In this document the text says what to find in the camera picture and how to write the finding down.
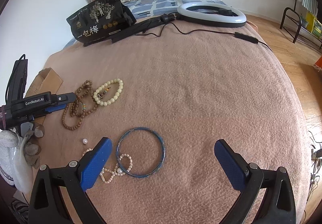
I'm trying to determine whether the brown wooden bead necklace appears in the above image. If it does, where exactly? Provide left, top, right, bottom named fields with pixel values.
left=61, top=80, right=98, bottom=132

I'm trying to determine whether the cream bead bracelet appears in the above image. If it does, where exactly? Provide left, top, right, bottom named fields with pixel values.
left=93, top=78, right=125, bottom=106

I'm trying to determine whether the white pearl necklace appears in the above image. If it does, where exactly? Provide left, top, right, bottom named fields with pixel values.
left=82, top=147, right=133, bottom=184

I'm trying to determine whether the blue bangle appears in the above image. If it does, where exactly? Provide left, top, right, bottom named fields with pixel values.
left=115, top=126, right=166, bottom=179

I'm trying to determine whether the white gloved left hand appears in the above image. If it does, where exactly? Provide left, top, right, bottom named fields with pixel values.
left=1, top=123, right=45, bottom=194

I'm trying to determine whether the black snack bag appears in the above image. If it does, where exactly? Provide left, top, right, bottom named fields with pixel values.
left=67, top=0, right=136, bottom=46

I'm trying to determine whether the blue checked bed sheet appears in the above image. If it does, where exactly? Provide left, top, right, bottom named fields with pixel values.
left=63, top=0, right=228, bottom=50

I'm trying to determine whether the orange cardboard box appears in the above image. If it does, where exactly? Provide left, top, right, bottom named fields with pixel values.
left=314, top=56, right=322, bottom=72

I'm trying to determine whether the black metal rack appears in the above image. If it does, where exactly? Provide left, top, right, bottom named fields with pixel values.
left=279, top=0, right=321, bottom=52

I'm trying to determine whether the black ring light stand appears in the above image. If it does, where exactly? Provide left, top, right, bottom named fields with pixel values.
left=83, top=13, right=176, bottom=46

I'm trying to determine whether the black ring light cable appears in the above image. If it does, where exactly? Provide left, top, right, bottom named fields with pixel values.
left=135, top=21, right=273, bottom=51

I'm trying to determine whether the white ring light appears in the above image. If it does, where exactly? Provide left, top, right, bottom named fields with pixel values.
left=177, top=2, right=247, bottom=28

